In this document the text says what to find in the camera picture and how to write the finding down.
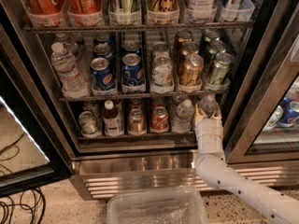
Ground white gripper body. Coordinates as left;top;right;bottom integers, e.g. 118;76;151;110
194;119;223;140

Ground shelf water bottle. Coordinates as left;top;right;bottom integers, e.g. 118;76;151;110
200;93;218;118
172;99;194;133

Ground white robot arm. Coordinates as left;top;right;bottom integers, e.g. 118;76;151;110
194;104;299;224

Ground red soda can bottom shelf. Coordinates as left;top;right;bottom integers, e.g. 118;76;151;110
150;106;169;133

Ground gold soda can bottom shelf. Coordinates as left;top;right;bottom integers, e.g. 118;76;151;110
128;108;146;135

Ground blue Pepsi can right fridge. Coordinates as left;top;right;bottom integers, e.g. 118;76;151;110
278;100;299;127

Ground brown tea bottle white cap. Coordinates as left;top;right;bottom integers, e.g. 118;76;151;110
103;100;123;136

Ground silver green can bottom shelf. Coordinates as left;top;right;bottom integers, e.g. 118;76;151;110
78;111;101;138

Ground gold LaCroix can top shelf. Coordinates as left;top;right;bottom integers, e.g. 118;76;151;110
147;0;179;24

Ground blue white can top shelf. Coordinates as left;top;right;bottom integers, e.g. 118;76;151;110
217;0;255;22

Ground steel fridge vent grille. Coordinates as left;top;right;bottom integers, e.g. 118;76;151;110
70;160;299;201

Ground large water bottle middle shelf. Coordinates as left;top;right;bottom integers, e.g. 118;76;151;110
50;42;90;98

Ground green striped can top shelf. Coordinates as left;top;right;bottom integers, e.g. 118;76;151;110
108;0;141;25

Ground open glass fridge door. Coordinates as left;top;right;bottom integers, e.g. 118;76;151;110
0;25;71;197

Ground copper soda can front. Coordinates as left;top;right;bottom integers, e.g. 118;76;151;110
178;54;204;92

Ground green soda can front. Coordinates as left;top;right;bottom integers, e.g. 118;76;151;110
205;52;234;91

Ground white green soda can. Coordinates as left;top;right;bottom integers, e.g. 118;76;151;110
150;55;174;93

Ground clear plastic bin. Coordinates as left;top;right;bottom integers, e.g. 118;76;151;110
107;186;209;224

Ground blue Pepsi can front right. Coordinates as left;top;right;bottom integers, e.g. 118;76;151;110
121;53;146;92

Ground blue pepsi can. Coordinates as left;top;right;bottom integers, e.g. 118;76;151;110
121;53;146;92
90;57;117;96

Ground blue Pepsi can front left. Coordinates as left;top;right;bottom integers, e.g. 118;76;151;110
90;57;117;96

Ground red Coca-Cola can right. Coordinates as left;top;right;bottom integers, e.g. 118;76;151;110
67;0;103;26

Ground red coca-cola can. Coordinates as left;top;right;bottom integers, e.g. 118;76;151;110
26;0;65;27
67;0;103;26

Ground red Coca-Cola can left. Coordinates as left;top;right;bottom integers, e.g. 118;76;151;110
26;0;65;27

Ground black cables on floor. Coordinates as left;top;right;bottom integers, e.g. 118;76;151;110
0;187;47;224

